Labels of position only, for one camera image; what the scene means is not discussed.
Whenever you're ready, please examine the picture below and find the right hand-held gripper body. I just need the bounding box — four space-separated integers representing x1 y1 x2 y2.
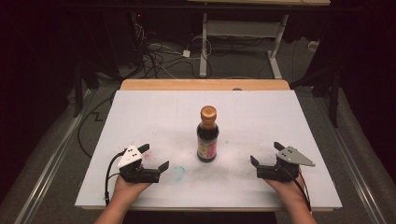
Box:
257 146 316 183

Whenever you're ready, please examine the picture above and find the person's left hand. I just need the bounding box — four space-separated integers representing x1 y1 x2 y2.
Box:
112 175 153 206

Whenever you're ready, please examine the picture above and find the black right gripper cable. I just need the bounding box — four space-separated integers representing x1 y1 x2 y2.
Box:
281 166 312 213

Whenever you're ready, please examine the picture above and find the white metal desk frame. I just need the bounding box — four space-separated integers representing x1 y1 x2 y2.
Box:
186 0 332 80

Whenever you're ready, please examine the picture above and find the black stand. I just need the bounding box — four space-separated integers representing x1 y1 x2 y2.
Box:
72 59 101 119
289 63 342 129

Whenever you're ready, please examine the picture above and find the person's right hand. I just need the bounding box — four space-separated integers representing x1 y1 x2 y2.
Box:
263 167 304 206

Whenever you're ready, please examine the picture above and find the dark sauce bottle copper cap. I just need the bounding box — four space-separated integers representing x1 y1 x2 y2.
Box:
196 105 219 163

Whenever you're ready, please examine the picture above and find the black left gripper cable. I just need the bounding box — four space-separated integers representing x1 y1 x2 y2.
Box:
104 149 127 207

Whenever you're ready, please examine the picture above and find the white board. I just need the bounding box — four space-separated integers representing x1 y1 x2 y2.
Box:
75 89 343 210

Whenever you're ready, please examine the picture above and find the wooden table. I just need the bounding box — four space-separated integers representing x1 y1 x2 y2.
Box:
81 78 334 213

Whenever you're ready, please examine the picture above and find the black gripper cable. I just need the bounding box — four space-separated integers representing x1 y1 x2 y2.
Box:
104 149 127 207
281 166 312 213

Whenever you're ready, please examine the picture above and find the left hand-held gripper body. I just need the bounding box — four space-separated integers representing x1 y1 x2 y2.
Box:
117 145 161 184

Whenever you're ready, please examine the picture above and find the black floor cable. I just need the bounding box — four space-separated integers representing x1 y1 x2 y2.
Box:
77 89 118 160

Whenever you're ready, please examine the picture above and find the tangle of floor cables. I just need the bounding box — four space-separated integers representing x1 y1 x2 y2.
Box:
124 12 216 80

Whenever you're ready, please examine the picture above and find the aluminium floor rail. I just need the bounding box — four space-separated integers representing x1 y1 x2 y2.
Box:
13 89 96 224
306 90 389 224

